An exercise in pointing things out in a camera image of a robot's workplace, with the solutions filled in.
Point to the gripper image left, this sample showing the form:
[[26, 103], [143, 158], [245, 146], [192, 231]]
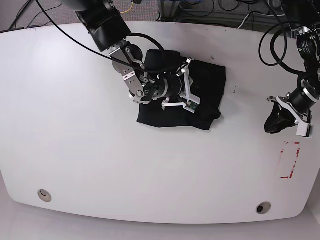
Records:
[[178, 87]]

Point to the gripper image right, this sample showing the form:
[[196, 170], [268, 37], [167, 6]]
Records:
[[289, 110]]

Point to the black t-shirt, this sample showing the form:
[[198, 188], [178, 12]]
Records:
[[209, 85]]

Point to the red tape rectangle marking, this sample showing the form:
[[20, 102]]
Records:
[[288, 159]]

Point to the right table grommet hole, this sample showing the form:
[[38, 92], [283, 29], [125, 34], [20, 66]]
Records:
[[263, 208]]

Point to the table grommet hole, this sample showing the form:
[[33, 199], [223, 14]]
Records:
[[44, 195], [263, 208]]

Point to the left table grommet hole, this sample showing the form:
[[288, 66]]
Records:
[[44, 195]]

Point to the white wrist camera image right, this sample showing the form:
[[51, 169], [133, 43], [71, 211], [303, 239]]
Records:
[[304, 130]]

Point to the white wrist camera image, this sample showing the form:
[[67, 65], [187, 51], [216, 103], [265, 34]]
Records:
[[192, 103], [304, 130]]

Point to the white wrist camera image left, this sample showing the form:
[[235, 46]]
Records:
[[192, 103]]

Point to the aluminium frame stand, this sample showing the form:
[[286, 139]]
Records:
[[168, 10]]

